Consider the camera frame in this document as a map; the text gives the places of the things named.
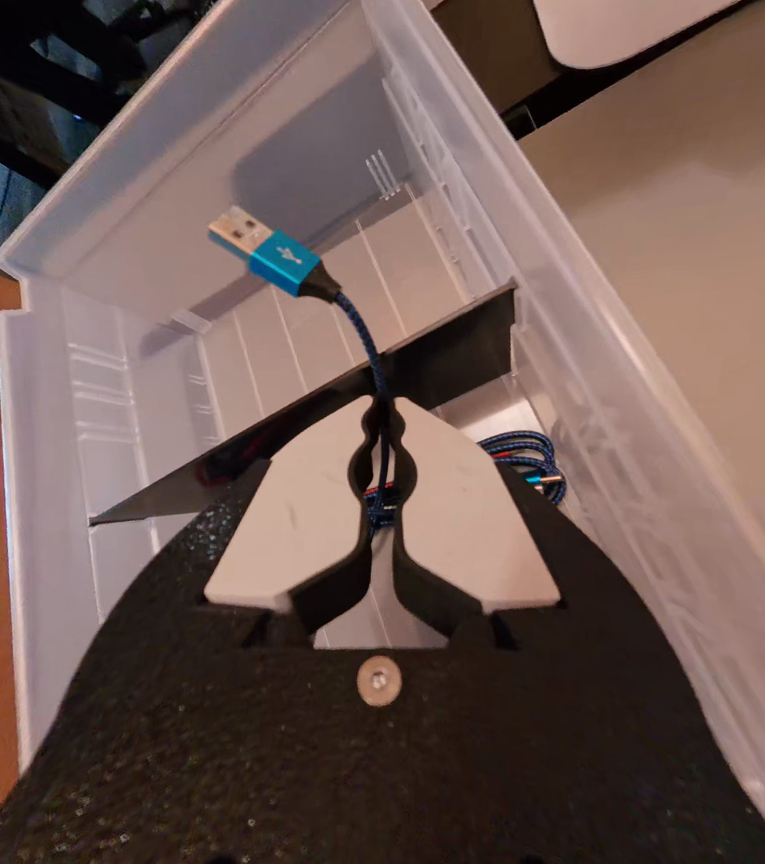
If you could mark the clear plastic bin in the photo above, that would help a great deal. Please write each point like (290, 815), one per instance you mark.
(153, 202)

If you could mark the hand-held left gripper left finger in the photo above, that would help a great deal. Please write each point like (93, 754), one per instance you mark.
(288, 526)

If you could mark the black bin divider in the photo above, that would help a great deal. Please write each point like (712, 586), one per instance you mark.
(436, 351)

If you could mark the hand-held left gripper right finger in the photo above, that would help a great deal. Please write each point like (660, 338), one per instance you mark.
(470, 526)

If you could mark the grey desk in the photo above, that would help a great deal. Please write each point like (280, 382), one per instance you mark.
(693, 236)

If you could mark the white stand base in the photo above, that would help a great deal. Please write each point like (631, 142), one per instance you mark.
(612, 30)

